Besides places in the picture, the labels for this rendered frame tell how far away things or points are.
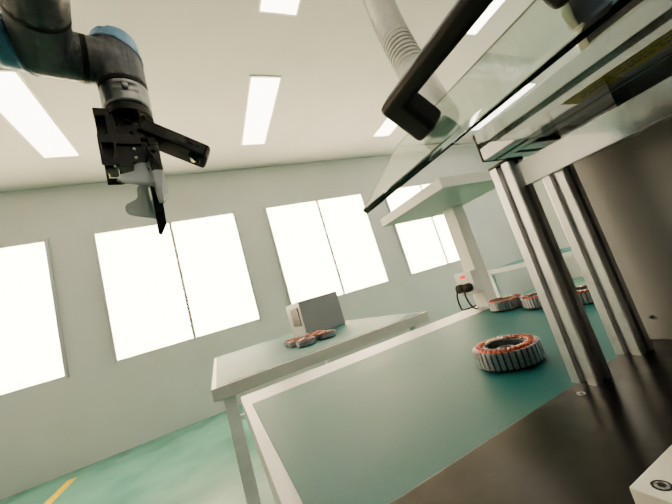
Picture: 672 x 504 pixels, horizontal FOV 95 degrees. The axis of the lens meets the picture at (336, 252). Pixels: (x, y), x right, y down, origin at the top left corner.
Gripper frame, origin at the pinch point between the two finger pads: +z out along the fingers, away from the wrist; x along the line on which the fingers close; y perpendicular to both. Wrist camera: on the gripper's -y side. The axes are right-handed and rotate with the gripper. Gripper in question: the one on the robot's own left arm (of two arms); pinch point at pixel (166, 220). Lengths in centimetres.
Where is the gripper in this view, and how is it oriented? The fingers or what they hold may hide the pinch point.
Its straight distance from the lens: 59.6
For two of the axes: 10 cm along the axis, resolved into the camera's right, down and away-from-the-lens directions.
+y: -8.3, 1.7, -5.3
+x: 4.8, -2.7, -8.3
